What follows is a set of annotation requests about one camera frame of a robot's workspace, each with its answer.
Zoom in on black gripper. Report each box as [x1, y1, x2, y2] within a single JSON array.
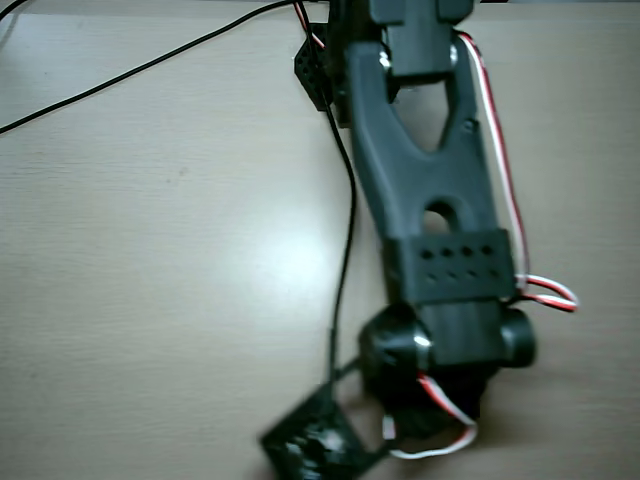
[[367, 367, 499, 437]]

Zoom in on red white servo wire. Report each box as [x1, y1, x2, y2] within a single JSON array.
[[293, 0, 327, 50], [382, 372, 479, 460], [457, 30, 581, 314]]

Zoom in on black camera cable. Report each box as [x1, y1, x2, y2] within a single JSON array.
[[299, 19, 359, 396]]

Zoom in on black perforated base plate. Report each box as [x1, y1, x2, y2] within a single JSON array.
[[291, 22, 351, 126]]

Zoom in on long black cable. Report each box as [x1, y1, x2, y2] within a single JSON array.
[[0, 0, 301, 135]]

